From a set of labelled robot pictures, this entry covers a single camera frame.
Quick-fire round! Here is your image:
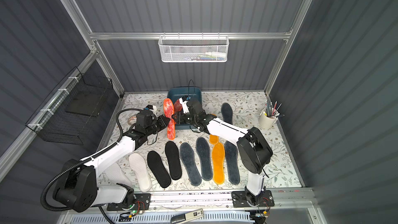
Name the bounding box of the red patterned insole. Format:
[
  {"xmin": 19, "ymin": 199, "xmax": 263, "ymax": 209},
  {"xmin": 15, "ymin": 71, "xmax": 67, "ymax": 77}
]
[
  {"xmin": 174, "ymin": 98, "xmax": 183, "ymax": 113},
  {"xmin": 163, "ymin": 98, "xmax": 175, "ymax": 141}
]

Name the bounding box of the black insole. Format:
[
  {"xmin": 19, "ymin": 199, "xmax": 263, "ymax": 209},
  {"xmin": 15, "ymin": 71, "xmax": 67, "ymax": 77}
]
[
  {"xmin": 147, "ymin": 151, "xmax": 172, "ymax": 189},
  {"xmin": 165, "ymin": 141, "xmax": 182, "ymax": 180}
]

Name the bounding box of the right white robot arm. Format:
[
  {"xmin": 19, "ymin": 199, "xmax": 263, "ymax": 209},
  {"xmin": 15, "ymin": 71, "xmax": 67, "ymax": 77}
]
[{"xmin": 172, "ymin": 96, "xmax": 273, "ymax": 197}]

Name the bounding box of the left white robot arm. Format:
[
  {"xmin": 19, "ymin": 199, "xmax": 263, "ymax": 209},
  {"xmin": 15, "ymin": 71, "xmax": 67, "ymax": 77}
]
[{"xmin": 40, "ymin": 109, "xmax": 171, "ymax": 213}]

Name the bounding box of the teal plastic storage box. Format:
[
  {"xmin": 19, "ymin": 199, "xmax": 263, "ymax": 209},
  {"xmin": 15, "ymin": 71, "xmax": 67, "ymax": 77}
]
[{"xmin": 167, "ymin": 87, "xmax": 202, "ymax": 130}]

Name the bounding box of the patterned tape roll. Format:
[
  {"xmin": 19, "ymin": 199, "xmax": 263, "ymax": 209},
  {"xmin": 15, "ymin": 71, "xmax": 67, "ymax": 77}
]
[{"xmin": 127, "ymin": 115, "xmax": 137, "ymax": 125}]

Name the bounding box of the yellow fleece insole upper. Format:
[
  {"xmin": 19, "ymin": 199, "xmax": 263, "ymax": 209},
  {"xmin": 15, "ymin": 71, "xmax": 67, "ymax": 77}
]
[{"xmin": 209, "ymin": 135, "xmax": 219, "ymax": 145}]

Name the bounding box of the yellow fleece insole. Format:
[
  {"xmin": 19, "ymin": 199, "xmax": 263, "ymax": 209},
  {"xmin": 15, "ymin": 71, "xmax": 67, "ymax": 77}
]
[
  {"xmin": 209, "ymin": 135, "xmax": 219, "ymax": 145},
  {"xmin": 211, "ymin": 143, "xmax": 225, "ymax": 185}
]

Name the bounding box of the dark grey fleece insole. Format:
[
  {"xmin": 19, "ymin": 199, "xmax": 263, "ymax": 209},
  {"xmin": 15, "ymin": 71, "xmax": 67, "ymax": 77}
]
[
  {"xmin": 221, "ymin": 103, "xmax": 233, "ymax": 124},
  {"xmin": 196, "ymin": 137, "xmax": 213, "ymax": 181},
  {"xmin": 180, "ymin": 142, "xmax": 202, "ymax": 186},
  {"xmin": 224, "ymin": 141, "xmax": 240, "ymax": 185}
]

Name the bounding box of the white insole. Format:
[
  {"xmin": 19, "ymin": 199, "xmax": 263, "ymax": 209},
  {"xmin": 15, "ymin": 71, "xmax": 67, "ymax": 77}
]
[
  {"xmin": 104, "ymin": 162, "xmax": 132, "ymax": 187},
  {"xmin": 129, "ymin": 153, "xmax": 152, "ymax": 192}
]

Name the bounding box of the yellow fleece insole lower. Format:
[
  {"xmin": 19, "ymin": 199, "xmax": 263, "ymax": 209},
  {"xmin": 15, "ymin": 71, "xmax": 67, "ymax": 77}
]
[{"xmin": 211, "ymin": 143, "xmax": 225, "ymax": 185}]

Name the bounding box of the white tube in basket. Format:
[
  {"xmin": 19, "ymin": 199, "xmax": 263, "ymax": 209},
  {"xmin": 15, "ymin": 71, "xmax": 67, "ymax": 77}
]
[{"xmin": 205, "ymin": 52, "xmax": 227, "ymax": 59}]

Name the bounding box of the white pen cup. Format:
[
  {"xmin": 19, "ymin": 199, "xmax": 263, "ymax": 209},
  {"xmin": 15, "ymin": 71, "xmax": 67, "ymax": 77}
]
[{"xmin": 259, "ymin": 99, "xmax": 285, "ymax": 130}]

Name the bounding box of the grey handheld device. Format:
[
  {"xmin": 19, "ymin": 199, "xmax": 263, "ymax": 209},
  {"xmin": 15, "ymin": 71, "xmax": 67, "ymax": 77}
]
[{"xmin": 170, "ymin": 209, "xmax": 204, "ymax": 224}]

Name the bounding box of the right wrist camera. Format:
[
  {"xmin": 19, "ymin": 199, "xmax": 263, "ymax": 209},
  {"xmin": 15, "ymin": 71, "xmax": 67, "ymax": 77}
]
[{"xmin": 179, "ymin": 97, "xmax": 189, "ymax": 114}]

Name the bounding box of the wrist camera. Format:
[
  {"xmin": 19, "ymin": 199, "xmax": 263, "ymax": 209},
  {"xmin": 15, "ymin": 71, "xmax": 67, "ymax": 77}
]
[
  {"xmin": 179, "ymin": 97, "xmax": 189, "ymax": 114},
  {"xmin": 145, "ymin": 105, "xmax": 157, "ymax": 114}
]

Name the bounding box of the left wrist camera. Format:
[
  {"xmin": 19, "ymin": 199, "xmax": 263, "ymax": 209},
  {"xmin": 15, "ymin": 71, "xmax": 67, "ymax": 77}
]
[{"xmin": 145, "ymin": 105, "xmax": 157, "ymax": 114}]

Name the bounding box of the white wire mesh basket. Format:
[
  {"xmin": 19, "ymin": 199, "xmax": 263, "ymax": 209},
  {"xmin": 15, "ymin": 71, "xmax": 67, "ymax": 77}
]
[{"xmin": 158, "ymin": 34, "xmax": 230, "ymax": 63}]

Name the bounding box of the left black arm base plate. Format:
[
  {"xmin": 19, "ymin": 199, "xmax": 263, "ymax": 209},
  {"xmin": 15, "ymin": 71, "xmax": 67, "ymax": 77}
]
[{"xmin": 107, "ymin": 194, "xmax": 151, "ymax": 212}]

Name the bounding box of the black wire mesh basket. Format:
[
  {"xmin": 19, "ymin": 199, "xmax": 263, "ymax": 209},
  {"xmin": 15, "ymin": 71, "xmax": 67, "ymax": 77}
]
[{"xmin": 25, "ymin": 68, "xmax": 114, "ymax": 145}]

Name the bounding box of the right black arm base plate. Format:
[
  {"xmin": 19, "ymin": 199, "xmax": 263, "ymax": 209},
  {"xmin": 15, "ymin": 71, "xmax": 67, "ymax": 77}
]
[{"xmin": 231, "ymin": 190, "xmax": 275, "ymax": 208}]

